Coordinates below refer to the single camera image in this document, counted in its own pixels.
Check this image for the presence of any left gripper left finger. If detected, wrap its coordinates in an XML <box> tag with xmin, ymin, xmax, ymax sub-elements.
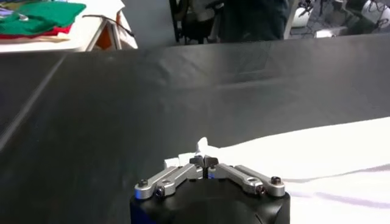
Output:
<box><xmin>134</xmin><ymin>155</ymin><xmax>204</xmax><ymax>200</ymax></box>

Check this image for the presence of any black cable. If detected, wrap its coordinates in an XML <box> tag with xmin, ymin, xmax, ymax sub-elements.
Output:
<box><xmin>82</xmin><ymin>14</ymin><xmax>135</xmax><ymax>38</ymax></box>

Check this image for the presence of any black office chair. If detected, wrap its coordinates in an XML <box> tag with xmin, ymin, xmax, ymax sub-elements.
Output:
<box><xmin>169</xmin><ymin>0</ymin><xmax>225</xmax><ymax>45</ymax></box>

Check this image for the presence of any white cloth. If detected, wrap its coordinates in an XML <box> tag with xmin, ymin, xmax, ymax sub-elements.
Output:
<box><xmin>68</xmin><ymin>0</ymin><xmax>138</xmax><ymax>49</ymax></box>

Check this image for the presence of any white t-shirt with pink print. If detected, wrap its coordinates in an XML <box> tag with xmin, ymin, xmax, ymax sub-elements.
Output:
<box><xmin>163</xmin><ymin>116</ymin><xmax>390</xmax><ymax>224</ymax></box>

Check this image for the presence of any green folded t-shirt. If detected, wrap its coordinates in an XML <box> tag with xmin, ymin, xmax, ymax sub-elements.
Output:
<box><xmin>0</xmin><ymin>1</ymin><xmax>87</xmax><ymax>35</ymax></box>

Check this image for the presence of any white side table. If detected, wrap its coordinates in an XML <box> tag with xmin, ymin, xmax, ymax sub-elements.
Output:
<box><xmin>0</xmin><ymin>0</ymin><xmax>138</xmax><ymax>53</ymax></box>

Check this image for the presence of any red folded garment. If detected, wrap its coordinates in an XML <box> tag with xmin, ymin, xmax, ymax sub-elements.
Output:
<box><xmin>0</xmin><ymin>24</ymin><xmax>73</xmax><ymax>40</ymax></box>

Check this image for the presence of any white standing desk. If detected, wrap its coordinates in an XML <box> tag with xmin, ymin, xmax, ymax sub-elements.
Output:
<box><xmin>283</xmin><ymin>0</ymin><xmax>301</xmax><ymax>40</ymax></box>

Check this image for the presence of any standing person in black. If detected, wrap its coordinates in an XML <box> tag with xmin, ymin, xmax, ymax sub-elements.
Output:
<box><xmin>219</xmin><ymin>0</ymin><xmax>290</xmax><ymax>43</ymax></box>

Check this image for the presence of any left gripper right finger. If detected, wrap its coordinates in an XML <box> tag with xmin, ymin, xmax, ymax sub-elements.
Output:
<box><xmin>203</xmin><ymin>155</ymin><xmax>286</xmax><ymax>198</ymax></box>

